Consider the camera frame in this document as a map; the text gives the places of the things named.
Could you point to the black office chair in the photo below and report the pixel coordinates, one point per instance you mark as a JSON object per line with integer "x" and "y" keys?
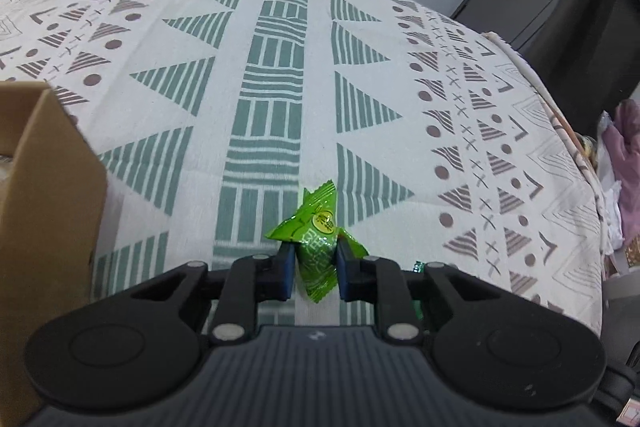
{"x": 575, "y": 22}

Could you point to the green candy packet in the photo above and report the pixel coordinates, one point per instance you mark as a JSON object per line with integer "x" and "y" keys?
{"x": 418, "y": 267}
{"x": 317, "y": 242}

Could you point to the pink cloth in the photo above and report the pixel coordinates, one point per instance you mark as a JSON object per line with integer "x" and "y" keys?
{"x": 627, "y": 157}

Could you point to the brown cardboard box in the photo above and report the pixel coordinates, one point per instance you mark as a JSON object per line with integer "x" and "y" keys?
{"x": 45, "y": 232}

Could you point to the patterned white tablecloth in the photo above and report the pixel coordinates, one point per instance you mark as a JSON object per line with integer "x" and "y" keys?
{"x": 310, "y": 72}

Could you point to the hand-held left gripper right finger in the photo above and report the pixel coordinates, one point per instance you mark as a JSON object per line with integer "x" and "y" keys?
{"x": 346, "y": 274}

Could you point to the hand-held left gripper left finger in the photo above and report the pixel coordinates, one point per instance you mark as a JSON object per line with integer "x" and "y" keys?
{"x": 285, "y": 272}

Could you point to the white plastic bag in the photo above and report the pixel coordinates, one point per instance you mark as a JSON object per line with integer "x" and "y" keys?
{"x": 607, "y": 187}

